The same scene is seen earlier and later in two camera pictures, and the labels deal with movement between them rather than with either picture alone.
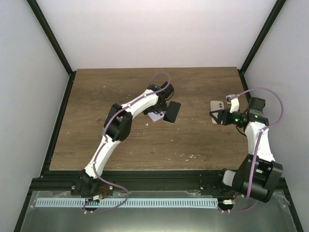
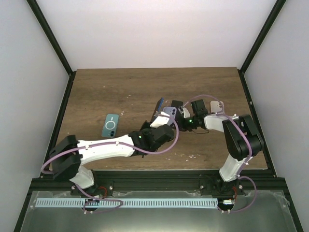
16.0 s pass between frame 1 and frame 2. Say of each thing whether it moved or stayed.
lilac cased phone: moved
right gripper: moved
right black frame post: stayed
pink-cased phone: stayed
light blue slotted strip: stayed
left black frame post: stayed
